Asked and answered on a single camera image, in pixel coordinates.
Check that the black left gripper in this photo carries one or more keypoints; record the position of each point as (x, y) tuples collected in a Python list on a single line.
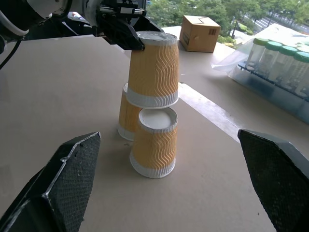
[(113, 12)]

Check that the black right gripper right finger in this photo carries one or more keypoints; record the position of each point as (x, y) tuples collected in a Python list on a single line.
[(280, 178)]

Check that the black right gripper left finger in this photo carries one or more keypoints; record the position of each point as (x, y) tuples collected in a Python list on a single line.
[(65, 183)]

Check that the orange ripple paper cup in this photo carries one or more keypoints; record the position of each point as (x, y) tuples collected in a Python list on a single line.
[(126, 116), (154, 149), (154, 70)]

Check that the brown cardboard box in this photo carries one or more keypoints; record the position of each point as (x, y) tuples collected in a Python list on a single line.
[(200, 33)]

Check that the blue jar rack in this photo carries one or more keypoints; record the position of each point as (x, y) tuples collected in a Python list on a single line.
[(265, 89)]

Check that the rack of green-capped tubes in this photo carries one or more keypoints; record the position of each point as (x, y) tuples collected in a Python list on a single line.
[(231, 60)]

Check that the clear jar with green lid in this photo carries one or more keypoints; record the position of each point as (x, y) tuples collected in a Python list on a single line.
[(300, 72), (257, 52), (270, 58), (286, 64)]

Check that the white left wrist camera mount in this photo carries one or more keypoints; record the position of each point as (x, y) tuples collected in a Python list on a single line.
[(88, 12)]

